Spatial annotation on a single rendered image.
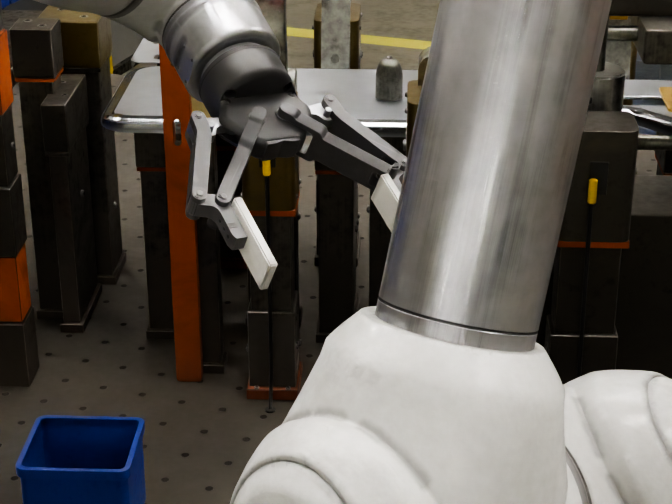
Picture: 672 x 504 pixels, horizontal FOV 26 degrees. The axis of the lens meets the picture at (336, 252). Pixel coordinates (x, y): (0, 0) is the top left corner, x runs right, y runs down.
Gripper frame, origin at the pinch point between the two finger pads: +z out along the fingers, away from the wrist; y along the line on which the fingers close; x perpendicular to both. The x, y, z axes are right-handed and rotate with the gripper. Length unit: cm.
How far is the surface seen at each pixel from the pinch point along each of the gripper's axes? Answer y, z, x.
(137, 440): 5.9, -8.7, -37.6
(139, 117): -8, -46, -32
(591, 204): -34.5, -6.1, -8.7
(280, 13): -17.2, -39.9, -12.5
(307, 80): -31, -49, -33
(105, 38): -14, -68, -41
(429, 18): -270, -280, -255
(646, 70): -226, -147, -151
